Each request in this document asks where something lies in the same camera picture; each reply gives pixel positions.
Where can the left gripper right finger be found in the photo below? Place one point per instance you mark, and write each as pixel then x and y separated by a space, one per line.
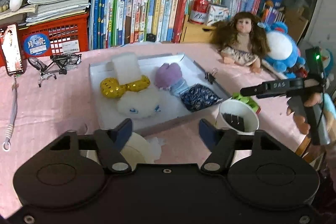
pixel 220 143

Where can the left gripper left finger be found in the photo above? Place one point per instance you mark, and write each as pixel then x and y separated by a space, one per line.
pixel 110 144

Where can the navy floral fabric pouch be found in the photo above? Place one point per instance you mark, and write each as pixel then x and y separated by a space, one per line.
pixel 199 97

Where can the gold sequin bow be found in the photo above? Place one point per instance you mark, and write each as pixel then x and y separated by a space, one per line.
pixel 111 88

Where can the white fluffy plush toy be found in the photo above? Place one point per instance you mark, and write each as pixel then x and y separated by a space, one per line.
pixel 140 105

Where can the blue packaged face mask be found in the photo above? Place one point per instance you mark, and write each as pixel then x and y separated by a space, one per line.
pixel 179 88

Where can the white foam sponge block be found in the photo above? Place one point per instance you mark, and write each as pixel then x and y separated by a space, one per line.
pixel 126 68

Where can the purple plush toy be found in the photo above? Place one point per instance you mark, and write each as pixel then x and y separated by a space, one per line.
pixel 167 75

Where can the person right hand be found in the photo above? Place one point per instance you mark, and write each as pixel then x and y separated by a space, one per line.
pixel 308 114

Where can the large drawn paper cup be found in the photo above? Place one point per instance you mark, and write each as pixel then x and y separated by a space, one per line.
pixel 138 151

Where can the paper cup with yellow drawing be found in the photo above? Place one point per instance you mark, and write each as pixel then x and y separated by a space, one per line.
pixel 237 115

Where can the blue penguin plush toy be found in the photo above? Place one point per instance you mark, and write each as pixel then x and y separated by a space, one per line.
pixel 284 59

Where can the crumpled white tissue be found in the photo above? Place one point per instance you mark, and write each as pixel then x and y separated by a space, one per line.
pixel 155 147

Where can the black binder clip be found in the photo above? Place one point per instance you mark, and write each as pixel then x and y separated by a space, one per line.
pixel 210 75

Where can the white shallow tray box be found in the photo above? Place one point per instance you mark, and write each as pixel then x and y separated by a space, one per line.
pixel 174 110

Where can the brown haired doll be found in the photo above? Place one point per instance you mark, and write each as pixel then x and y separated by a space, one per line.
pixel 241 41

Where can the miniature black bicycle model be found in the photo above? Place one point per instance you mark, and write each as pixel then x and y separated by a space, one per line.
pixel 60 64

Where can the small black box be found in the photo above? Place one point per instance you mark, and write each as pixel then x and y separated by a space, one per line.
pixel 151 37

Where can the small wooden drawer box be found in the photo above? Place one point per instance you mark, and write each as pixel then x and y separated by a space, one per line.
pixel 195 33

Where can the red plastic crate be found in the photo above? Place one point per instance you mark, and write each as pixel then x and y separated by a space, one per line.
pixel 66 35

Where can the white printed carton box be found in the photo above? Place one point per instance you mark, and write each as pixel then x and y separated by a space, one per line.
pixel 216 13

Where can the blue round sticker label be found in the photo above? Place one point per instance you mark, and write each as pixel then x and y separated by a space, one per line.
pixel 36 44

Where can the red Budweiser can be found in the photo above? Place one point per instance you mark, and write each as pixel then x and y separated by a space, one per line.
pixel 199 11

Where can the row of upright books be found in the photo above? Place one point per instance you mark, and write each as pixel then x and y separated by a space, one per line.
pixel 119 22

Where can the smartphone with photo screen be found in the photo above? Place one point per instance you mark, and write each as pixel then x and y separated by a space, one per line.
pixel 11 50

